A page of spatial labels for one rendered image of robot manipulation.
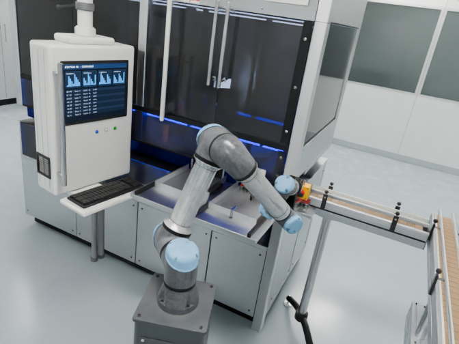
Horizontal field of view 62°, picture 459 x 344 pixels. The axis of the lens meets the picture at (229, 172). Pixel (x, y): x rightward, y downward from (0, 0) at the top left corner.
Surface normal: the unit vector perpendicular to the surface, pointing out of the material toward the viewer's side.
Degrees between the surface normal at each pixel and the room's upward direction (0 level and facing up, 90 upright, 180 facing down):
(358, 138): 90
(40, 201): 90
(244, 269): 90
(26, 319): 0
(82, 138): 90
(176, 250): 7
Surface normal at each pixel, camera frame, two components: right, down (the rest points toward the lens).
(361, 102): -0.44, 0.29
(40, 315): 0.14, -0.91
